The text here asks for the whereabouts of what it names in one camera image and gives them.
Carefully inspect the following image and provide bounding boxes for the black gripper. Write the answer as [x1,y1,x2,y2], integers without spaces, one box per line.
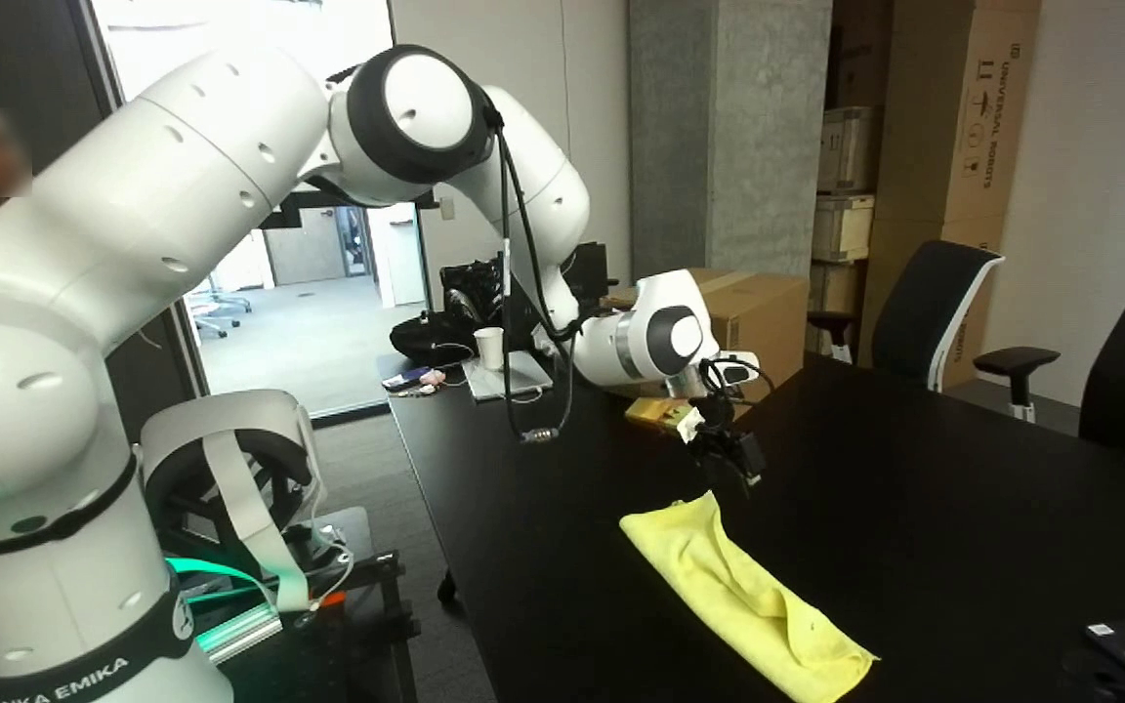
[694,350,770,494]

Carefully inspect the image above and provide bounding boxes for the yellow-green towel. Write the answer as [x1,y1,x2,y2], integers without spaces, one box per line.
[619,487,882,703]

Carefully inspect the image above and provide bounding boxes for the small yellow block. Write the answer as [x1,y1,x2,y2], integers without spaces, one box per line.
[620,393,707,440]

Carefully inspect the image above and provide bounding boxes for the white paper sheets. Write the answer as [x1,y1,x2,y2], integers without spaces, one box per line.
[463,349,556,408]

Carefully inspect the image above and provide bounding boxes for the large black office chair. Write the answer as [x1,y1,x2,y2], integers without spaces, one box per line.
[805,240,1007,393]

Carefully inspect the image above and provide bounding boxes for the white paper cup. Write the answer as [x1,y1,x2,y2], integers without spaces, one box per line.
[470,326,510,375]

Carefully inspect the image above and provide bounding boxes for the stacked storage boxes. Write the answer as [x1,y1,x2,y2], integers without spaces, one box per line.
[814,100,882,266]

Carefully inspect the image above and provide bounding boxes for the black bag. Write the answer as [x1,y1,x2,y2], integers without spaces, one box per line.
[387,307,481,366]

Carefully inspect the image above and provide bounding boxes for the tall brown cardboard box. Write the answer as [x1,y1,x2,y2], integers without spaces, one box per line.
[938,0,1047,259]

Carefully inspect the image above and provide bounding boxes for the black camera cable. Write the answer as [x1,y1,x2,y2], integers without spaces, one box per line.
[490,112,582,445]

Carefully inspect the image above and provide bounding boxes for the orange handled clamp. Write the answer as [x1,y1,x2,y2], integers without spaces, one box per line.
[314,582,360,617]

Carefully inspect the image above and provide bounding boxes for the grey flat ribbon strap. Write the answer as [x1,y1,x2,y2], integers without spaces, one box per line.
[137,385,331,617]

